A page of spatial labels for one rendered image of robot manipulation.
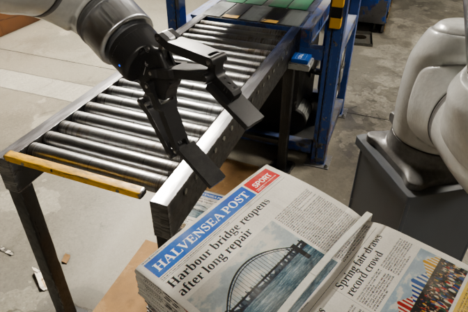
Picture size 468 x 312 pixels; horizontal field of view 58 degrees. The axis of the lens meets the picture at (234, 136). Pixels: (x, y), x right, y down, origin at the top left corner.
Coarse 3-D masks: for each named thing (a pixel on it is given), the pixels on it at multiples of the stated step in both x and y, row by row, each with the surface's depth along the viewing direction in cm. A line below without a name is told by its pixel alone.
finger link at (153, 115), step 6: (138, 102) 61; (144, 102) 60; (144, 108) 60; (150, 108) 60; (150, 114) 60; (156, 114) 61; (150, 120) 61; (156, 120) 60; (156, 126) 60; (162, 126) 61; (156, 132) 61; (162, 132) 61; (162, 138) 61; (168, 138) 61; (162, 144) 61; (168, 144) 61; (168, 150) 61; (168, 156) 62; (174, 156) 61
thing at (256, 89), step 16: (288, 32) 199; (288, 48) 188; (272, 64) 169; (256, 80) 157; (272, 80) 173; (256, 96) 155; (224, 112) 138; (224, 128) 130; (240, 128) 145; (208, 144) 123; (224, 144) 132; (224, 160) 135; (176, 176) 111; (192, 176) 113; (160, 192) 106; (176, 192) 106; (192, 192) 115; (160, 208) 103; (176, 208) 107; (192, 208) 118; (160, 224) 106; (176, 224) 109
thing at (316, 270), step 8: (368, 216) 62; (360, 224) 60; (352, 232) 58; (344, 240) 57; (336, 248) 56; (328, 256) 54; (320, 264) 53; (312, 272) 52; (304, 280) 51; (312, 280) 51; (296, 288) 50; (304, 288) 50; (296, 296) 50; (288, 304) 49
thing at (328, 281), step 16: (336, 224) 61; (352, 224) 61; (368, 224) 61; (320, 240) 59; (336, 240) 59; (352, 240) 59; (368, 240) 59; (304, 256) 56; (320, 256) 56; (336, 256) 56; (352, 256) 56; (304, 272) 54; (320, 272) 54; (336, 272) 54; (288, 288) 52; (320, 288) 52; (336, 288) 52; (272, 304) 50; (304, 304) 50; (320, 304) 50
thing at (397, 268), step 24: (384, 240) 58; (408, 240) 58; (360, 264) 55; (384, 264) 55; (408, 264) 55; (432, 264) 55; (456, 264) 55; (360, 288) 52; (384, 288) 52; (408, 288) 52; (432, 288) 52; (456, 288) 52
